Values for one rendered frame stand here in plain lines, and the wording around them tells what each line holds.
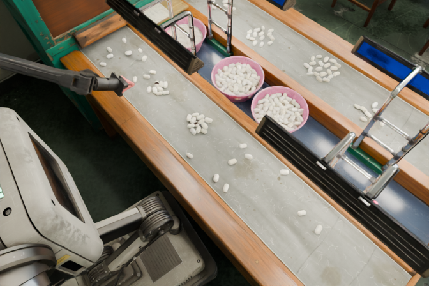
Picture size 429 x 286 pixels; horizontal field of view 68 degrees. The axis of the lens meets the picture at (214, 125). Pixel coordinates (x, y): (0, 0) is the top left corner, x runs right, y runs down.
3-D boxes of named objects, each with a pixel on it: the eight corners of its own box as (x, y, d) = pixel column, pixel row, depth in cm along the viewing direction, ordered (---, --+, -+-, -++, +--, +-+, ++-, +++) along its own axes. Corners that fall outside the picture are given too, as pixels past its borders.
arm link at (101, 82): (94, 92, 128) (96, 80, 126) (85, 85, 132) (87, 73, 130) (108, 92, 134) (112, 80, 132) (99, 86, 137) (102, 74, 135)
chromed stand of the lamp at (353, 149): (383, 179, 138) (444, 123, 100) (345, 149, 146) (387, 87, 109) (406, 152, 145) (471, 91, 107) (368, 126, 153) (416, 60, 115)
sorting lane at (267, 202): (361, 346, 102) (363, 346, 101) (81, 53, 176) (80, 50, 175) (409, 278, 113) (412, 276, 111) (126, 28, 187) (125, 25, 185)
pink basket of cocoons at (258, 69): (250, 114, 158) (251, 103, 150) (202, 96, 164) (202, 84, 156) (269, 78, 170) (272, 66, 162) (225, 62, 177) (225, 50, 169)
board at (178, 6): (143, 33, 178) (143, 31, 177) (129, 20, 184) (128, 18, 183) (189, 7, 189) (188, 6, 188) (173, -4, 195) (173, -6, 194)
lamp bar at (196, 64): (189, 76, 124) (188, 63, 117) (105, 3, 149) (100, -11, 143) (205, 66, 126) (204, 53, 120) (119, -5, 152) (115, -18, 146)
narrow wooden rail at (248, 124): (400, 279, 119) (415, 275, 109) (129, 36, 192) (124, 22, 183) (408, 269, 120) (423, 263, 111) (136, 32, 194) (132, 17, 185)
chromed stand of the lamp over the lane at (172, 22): (173, 99, 164) (159, 30, 126) (150, 77, 172) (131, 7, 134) (201, 80, 170) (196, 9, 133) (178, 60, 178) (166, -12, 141)
